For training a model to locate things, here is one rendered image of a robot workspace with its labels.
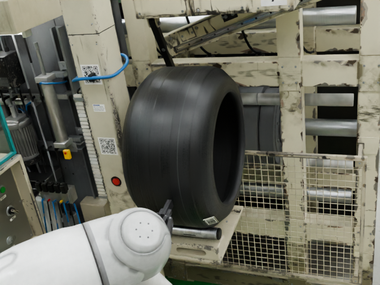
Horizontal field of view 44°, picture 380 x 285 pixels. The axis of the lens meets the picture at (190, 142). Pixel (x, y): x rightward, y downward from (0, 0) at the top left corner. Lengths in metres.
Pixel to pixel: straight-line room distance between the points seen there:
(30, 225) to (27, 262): 1.26
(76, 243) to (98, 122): 1.10
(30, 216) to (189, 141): 0.79
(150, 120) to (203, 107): 0.18
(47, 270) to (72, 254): 0.04
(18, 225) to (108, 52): 0.75
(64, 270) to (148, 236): 0.13
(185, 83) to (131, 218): 0.91
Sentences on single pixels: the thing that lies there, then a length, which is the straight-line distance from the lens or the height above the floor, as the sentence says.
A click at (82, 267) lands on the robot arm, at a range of 0.76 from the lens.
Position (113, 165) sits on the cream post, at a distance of 1.89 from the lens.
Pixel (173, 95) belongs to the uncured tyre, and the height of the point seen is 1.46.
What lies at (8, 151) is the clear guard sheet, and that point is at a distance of 1.85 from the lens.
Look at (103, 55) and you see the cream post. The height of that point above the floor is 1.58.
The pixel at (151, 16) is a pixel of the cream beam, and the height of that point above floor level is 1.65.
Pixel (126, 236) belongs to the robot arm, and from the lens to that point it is 0.74.
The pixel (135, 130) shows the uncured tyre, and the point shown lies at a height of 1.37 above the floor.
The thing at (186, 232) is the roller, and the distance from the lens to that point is 1.83.
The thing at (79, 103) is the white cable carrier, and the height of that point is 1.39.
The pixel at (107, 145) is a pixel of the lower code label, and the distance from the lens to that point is 1.86.
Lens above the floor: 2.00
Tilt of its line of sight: 26 degrees down
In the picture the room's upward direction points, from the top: 8 degrees counter-clockwise
